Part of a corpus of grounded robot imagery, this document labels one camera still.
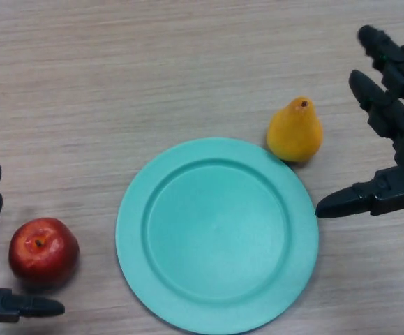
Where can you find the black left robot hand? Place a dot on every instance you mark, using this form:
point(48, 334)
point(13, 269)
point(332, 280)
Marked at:
point(20, 307)

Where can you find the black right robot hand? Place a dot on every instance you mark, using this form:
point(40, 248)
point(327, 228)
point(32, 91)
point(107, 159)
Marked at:
point(393, 108)

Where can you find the red apple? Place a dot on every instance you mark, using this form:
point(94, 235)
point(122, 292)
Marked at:
point(44, 253)

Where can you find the green round plate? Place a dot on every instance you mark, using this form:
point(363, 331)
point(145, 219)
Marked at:
point(217, 235)

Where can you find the yellow pear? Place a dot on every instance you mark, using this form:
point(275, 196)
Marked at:
point(294, 134)

